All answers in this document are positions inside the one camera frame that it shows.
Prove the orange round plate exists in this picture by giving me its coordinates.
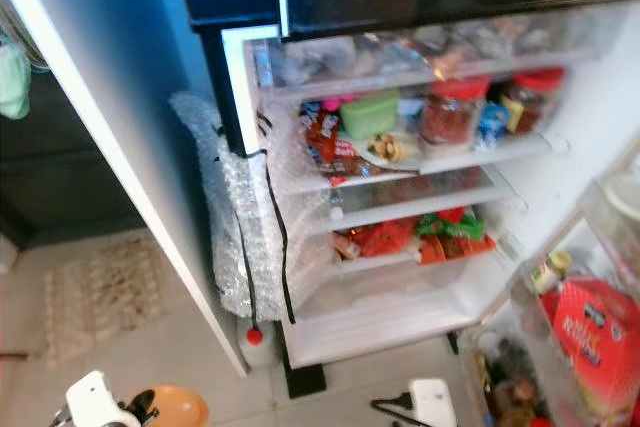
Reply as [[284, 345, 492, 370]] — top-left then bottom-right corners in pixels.
[[140, 385, 209, 427]]

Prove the clear glass fridge shelf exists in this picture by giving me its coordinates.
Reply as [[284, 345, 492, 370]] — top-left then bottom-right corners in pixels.
[[275, 132, 571, 193], [325, 167, 521, 233]]

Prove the black fridge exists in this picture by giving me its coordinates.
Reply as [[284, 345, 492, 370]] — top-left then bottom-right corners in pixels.
[[0, 0, 640, 427]]

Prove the clear fridge drawer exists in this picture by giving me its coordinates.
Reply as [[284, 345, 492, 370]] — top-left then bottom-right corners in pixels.
[[255, 12, 621, 93]]

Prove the beige patterned rug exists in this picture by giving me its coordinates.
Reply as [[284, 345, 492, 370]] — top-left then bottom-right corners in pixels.
[[45, 257, 161, 368]]

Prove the white bottle red cap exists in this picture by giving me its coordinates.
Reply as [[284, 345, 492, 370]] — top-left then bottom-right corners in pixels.
[[238, 315, 279, 368]]

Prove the clear bubble wrap sheet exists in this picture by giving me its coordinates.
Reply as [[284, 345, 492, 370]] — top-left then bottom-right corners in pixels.
[[170, 92, 296, 320]]

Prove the red meat packet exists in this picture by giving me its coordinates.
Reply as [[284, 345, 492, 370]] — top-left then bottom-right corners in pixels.
[[335, 219, 416, 260]]

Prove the pale green cloth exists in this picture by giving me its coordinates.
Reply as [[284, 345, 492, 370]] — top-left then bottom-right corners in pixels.
[[0, 37, 33, 120]]

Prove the white plate with food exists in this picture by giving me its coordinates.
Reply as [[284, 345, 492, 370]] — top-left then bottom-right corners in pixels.
[[360, 132, 426, 168]]

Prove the green red snack packet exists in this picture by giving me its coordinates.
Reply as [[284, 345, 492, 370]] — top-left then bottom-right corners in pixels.
[[415, 209, 496, 263]]

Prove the green plastic container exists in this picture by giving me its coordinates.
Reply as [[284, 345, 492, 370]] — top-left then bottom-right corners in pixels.
[[340, 90, 401, 140]]

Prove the red lid glass jar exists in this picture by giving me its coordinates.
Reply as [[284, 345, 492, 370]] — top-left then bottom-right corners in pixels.
[[418, 77, 491, 148], [500, 67, 566, 136]]

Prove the yellow cap bottle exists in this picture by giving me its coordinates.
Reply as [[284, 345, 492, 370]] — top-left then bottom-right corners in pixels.
[[530, 250, 573, 296]]

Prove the red carton box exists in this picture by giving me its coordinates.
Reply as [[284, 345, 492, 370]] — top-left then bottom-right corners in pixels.
[[550, 277, 640, 423]]

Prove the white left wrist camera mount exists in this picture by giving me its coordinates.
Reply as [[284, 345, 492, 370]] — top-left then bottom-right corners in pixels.
[[66, 371, 143, 427]]

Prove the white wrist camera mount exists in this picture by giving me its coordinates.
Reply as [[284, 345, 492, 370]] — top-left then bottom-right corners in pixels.
[[408, 379, 458, 427], [66, 371, 143, 427]]

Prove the black strap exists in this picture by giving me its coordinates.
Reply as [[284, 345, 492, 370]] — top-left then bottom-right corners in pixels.
[[240, 112, 296, 326]]

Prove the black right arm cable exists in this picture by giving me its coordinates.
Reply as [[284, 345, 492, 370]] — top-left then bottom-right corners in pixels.
[[370, 399, 416, 426]]

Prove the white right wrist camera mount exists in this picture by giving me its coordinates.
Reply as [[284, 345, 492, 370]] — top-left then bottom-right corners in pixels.
[[408, 379, 458, 427]]

